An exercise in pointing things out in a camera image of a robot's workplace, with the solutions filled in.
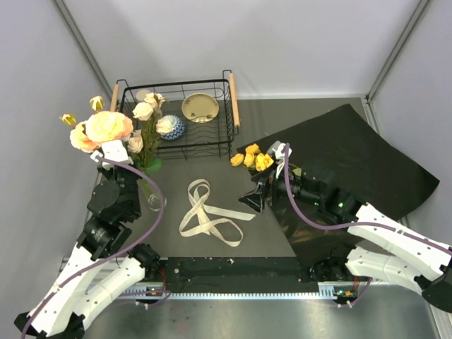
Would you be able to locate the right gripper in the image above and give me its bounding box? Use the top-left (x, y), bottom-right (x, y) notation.
top-left (238, 161), bottom-right (321, 214)

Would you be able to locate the pale pink rose spray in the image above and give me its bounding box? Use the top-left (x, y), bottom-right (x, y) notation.
top-left (126, 93), bottom-right (174, 174)

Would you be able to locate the yellow rose bunch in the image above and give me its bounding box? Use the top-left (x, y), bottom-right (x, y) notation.
top-left (230, 143), bottom-right (304, 177)

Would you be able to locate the pink peony stem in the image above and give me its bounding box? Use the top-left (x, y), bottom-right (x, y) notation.
top-left (85, 95), bottom-right (133, 143)

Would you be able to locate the white printed ribbon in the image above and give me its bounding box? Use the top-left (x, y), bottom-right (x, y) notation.
top-left (179, 179), bottom-right (256, 247)

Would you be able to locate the black wrapping paper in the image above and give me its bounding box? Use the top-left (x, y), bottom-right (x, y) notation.
top-left (237, 104), bottom-right (440, 267)

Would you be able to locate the large peach peony stem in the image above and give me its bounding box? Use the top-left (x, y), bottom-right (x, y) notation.
top-left (60, 113), bottom-right (100, 153)

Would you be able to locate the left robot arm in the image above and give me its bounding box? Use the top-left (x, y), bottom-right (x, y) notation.
top-left (14, 160), bottom-right (160, 338)

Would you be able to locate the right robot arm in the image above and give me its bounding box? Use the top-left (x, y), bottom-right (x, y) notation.
top-left (239, 162), bottom-right (451, 313)

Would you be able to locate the clear glass vase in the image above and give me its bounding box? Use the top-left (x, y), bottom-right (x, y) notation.
top-left (138, 179), bottom-right (167, 212)

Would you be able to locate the blue white patterned bowl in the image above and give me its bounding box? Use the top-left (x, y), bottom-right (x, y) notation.
top-left (159, 115), bottom-right (185, 141)

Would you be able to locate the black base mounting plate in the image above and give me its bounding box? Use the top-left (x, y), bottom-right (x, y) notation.
top-left (160, 257), bottom-right (317, 292)

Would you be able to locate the beige paper cup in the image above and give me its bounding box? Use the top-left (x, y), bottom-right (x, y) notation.
top-left (136, 89), bottom-right (150, 102)

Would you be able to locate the cream floral plate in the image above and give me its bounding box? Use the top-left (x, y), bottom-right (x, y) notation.
top-left (182, 93), bottom-right (220, 123)

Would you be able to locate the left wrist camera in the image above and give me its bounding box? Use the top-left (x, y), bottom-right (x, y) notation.
top-left (90, 140), bottom-right (133, 170)

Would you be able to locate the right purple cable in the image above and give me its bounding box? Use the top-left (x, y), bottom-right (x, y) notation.
top-left (282, 143), bottom-right (452, 307)

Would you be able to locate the black wire dish rack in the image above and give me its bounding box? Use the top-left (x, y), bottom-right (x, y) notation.
top-left (115, 69), bottom-right (240, 160)

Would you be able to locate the grey slotted cable duct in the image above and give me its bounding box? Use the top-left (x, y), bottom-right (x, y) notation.
top-left (118, 284), bottom-right (358, 302)

